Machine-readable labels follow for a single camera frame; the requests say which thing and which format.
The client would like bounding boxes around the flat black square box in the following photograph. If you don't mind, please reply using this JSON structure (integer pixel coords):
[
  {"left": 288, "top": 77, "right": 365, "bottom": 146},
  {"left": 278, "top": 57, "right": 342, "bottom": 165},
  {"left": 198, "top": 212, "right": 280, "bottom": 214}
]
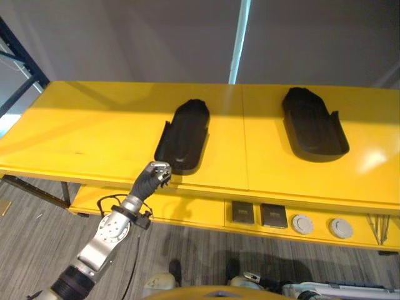
[
  {"left": 260, "top": 203, "right": 288, "bottom": 229},
  {"left": 231, "top": 201, "right": 255, "bottom": 225}
]

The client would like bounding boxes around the robot right leg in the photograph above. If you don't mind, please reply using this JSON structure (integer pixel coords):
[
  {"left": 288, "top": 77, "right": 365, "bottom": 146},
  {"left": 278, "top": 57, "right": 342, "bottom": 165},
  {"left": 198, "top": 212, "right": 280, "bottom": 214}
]
[{"left": 225, "top": 258, "right": 261, "bottom": 287}]

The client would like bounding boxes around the black metal rack frame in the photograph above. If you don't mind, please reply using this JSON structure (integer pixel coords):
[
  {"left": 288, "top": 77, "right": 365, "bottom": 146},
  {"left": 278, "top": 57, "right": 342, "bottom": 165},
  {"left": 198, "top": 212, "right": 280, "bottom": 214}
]
[{"left": 0, "top": 17, "right": 51, "bottom": 118}]

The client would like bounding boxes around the grey round disc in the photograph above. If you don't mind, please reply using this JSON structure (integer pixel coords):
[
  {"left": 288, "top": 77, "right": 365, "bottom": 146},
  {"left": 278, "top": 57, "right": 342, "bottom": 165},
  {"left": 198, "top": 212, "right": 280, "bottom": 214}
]
[
  {"left": 327, "top": 217, "right": 354, "bottom": 240},
  {"left": 291, "top": 214, "right": 314, "bottom": 236}
]

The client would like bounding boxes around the black sole-shaped part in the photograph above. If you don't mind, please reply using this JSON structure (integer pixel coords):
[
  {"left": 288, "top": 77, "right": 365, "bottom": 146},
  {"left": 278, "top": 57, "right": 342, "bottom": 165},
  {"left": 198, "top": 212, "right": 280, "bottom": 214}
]
[
  {"left": 154, "top": 98, "right": 210, "bottom": 176},
  {"left": 282, "top": 87, "right": 350, "bottom": 164}
]

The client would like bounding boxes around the black diagonal floor brace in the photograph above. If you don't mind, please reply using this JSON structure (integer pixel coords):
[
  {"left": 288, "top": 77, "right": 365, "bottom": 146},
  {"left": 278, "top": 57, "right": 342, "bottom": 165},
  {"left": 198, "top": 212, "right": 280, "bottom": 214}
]
[{"left": 1, "top": 174, "right": 71, "bottom": 209}]

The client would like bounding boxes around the yellow robot torso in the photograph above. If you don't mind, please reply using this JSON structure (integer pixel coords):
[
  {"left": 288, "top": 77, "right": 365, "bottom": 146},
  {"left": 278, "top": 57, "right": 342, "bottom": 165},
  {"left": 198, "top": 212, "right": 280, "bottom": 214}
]
[{"left": 142, "top": 284, "right": 295, "bottom": 300}]

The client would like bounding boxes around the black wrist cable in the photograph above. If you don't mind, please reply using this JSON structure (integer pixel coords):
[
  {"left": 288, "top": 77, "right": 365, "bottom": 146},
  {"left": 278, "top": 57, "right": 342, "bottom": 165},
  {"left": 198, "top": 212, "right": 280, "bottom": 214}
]
[{"left": 96, "top": 194, "right": 128, "bottom": 217}]

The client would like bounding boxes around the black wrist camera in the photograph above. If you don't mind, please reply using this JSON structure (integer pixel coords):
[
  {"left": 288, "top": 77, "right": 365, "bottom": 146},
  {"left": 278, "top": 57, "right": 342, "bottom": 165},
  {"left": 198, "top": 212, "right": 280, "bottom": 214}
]
[{"left": 134, "top": 210, "right": 154, "bottom": 231}]

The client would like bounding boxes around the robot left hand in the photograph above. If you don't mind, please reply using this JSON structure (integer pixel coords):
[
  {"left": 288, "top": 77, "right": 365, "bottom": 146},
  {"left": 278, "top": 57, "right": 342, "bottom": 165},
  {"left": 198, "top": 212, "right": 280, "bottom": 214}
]
[{"left": 129, "top": 161, "right": 173, "bottom": 201}]

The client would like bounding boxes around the yellow shelf unit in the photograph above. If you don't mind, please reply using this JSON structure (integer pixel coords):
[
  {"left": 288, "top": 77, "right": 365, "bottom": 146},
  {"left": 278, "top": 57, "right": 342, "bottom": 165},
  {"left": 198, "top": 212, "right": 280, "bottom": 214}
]
[{"left": 0, "top": 80, "right": 400, "bottom": 254}]

